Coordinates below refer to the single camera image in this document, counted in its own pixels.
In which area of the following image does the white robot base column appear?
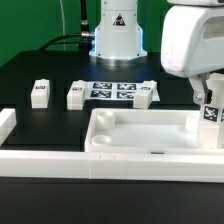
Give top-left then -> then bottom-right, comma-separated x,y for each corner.
89,0 -> 147,66

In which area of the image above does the black cable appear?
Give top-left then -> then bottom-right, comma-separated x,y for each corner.
38,0 -> 98,52

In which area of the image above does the white U-shaped boundary fence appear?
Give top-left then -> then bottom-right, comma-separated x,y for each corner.
0,108 -> 224,184

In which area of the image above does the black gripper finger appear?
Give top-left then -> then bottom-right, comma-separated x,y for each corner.
189,73 -> 212,105

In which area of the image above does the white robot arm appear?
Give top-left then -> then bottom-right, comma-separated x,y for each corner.
161,0 -> 224,105

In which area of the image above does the fiducial marker sheet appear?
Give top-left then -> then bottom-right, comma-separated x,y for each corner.
81,81 -> 161,102

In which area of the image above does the white cable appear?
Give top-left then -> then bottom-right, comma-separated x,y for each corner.
59,0 -> 65,35

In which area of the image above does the white desk top tray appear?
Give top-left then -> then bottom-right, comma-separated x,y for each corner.
84,108 -> 224,155

